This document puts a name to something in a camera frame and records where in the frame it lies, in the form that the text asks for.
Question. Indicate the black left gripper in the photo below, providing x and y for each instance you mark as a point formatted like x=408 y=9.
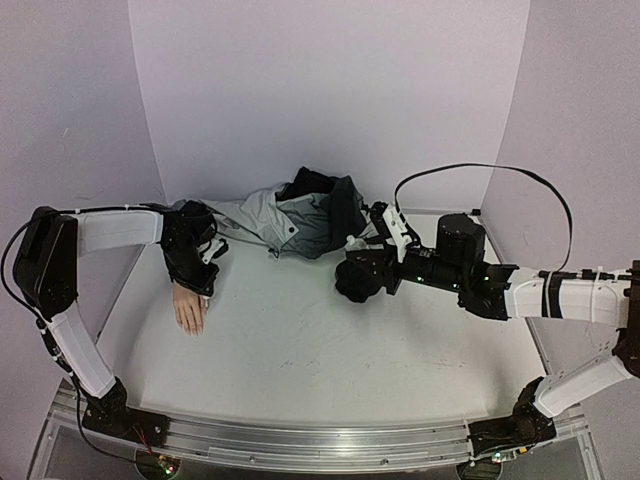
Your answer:
x=202 y=285

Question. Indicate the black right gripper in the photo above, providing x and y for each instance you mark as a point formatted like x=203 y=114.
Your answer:
x=393 y=270

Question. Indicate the clear nail polish bottle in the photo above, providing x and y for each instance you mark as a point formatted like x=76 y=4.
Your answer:
x=355 y=244

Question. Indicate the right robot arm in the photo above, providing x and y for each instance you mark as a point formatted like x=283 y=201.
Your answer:
x=505 y=291

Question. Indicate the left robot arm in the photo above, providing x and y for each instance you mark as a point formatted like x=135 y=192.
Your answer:
x=46 y=273

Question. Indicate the mannequin hand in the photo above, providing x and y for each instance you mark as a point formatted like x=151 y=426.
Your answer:
x=189 y=312

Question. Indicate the grey and black jacket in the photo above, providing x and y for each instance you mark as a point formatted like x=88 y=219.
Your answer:
x=310 y=216

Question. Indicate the small green circuit board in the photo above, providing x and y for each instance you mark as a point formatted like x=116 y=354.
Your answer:
x=156 y=466

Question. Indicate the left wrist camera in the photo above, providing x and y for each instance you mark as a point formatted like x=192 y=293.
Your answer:
x=212 y=249

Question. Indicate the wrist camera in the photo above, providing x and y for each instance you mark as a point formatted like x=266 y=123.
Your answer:
x=212 y=249
x=393 y=229

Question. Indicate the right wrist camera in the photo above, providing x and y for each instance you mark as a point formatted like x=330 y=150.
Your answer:
x=393 y=229

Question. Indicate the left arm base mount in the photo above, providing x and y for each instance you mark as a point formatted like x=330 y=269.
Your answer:
x=111 y=416

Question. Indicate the aluminium table front rail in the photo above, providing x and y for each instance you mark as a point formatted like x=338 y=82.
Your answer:
x=314 y=448

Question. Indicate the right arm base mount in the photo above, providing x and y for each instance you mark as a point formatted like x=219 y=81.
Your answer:
x=524 y=427

